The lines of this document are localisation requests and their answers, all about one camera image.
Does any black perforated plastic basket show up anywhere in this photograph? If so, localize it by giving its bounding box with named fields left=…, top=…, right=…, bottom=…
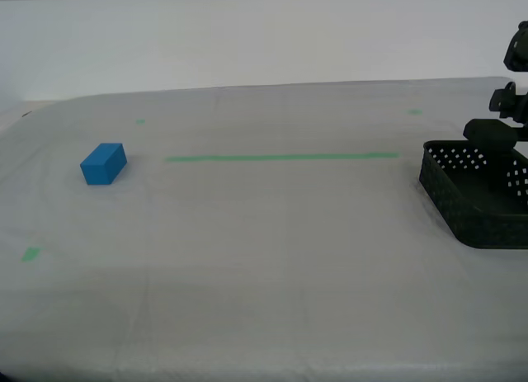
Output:
left=418, top=139, right=528, bottom=251

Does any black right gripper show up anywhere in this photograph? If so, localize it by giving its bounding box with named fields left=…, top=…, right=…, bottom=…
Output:
left=463, top=81, right=528, bottom=151

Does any blue rectangular block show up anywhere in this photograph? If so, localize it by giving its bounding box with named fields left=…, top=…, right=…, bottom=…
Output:
left=79, top=142, right=129, bottom=186

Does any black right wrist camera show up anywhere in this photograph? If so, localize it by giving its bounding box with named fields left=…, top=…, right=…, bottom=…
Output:
left=503, top=21, right=528, bottom=73

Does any white table cloth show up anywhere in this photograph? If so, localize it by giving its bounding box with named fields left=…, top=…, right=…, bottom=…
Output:
left=0, top=76, right=528, bottom=382

